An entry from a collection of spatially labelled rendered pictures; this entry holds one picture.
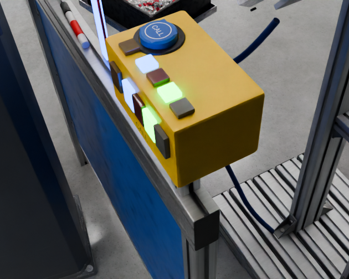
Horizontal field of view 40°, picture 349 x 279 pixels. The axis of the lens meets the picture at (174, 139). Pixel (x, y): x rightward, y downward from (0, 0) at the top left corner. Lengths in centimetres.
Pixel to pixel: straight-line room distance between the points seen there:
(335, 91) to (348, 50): 11
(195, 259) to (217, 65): 32
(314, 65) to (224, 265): 102
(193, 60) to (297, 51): 175
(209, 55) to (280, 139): 137
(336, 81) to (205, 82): 62
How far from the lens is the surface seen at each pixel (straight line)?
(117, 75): 51
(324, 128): 115
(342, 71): 103
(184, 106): 43
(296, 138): 186
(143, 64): 48
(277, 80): 207
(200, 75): 47
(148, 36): 50
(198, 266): 73
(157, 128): 44
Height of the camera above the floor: 139
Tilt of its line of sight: 49 degrees down
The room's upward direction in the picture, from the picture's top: 4 degrees counter-clockwise
